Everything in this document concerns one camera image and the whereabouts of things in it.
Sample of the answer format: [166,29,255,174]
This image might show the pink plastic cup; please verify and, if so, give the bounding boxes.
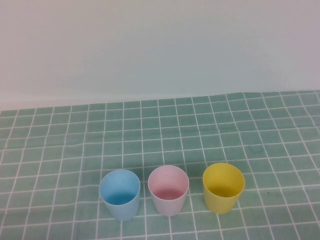
[147,164,189,217]

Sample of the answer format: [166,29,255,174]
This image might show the light blue plastic cup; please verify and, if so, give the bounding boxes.
[99,168,141,222]

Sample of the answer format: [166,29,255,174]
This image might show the green white checked tablecloth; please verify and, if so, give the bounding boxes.
[0,90,320,240]

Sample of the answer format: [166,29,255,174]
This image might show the yellow plastic cup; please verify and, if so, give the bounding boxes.
[202,162,246,215]

